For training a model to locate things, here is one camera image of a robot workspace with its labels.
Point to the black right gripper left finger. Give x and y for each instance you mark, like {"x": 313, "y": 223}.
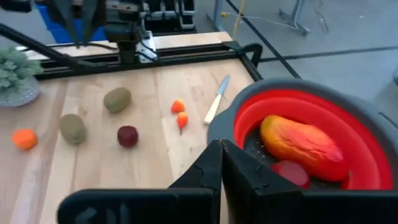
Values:
{"x": 140, "y": 207}

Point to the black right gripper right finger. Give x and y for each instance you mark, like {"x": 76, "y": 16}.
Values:
{"x": 280, "y": 208}

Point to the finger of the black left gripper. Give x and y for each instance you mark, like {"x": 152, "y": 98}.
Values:
{"x": 73, "y": 15}
{"x": 90, "y": 15}

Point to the dark red plum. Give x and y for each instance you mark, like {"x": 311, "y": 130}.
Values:
{"x": 290, "y": 172}
{"x": 127, "y": 137}

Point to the red orange mango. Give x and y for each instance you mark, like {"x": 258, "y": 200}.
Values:
{"x": 298, "y": 143}

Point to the brown kiwi fruit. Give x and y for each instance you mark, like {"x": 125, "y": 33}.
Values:
{"x": 117, "y": 99}
{"x": 72, "y": 129}

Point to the small orange pepper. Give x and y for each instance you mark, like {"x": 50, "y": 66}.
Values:
{"x": 182, "y": 119}
{"x": 178, "y": 106}

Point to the red collapsible colander grey rim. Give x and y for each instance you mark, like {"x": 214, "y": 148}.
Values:
{"x": 367, "y": 130}

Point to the orange tangerine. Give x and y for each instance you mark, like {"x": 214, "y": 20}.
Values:
{"x": 25, "y": 139}

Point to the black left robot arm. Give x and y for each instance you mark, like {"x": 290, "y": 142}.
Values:
{"x": 124, "y": 28}

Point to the blue plastic bin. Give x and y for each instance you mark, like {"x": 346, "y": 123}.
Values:
{"x": 49, "y": 25}

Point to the green artificial plant in pot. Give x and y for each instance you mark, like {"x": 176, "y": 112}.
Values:
{"x": 15, "y": 71}

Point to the small parts bin rack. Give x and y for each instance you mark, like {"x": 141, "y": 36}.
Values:
{"x": 174, "y": 15}

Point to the grey floor base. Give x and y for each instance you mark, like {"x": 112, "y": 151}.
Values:
{"x": 295, "y": 25}

